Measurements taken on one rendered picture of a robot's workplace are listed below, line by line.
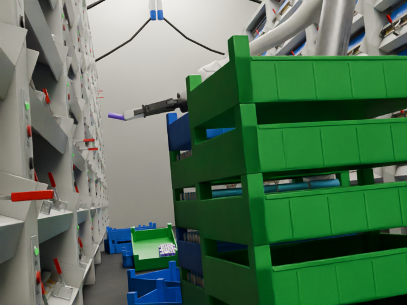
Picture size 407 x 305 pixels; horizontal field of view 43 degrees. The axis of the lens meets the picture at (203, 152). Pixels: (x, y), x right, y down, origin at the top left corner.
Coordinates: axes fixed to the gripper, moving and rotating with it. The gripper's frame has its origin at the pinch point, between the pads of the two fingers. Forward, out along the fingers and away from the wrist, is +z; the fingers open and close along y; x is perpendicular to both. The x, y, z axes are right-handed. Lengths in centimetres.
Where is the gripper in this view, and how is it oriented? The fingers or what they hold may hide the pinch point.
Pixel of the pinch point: (133, 114)
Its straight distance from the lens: 178.3
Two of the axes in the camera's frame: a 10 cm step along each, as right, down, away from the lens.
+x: 2.6, 9.6, -0.6
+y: 1.5, -1.0, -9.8
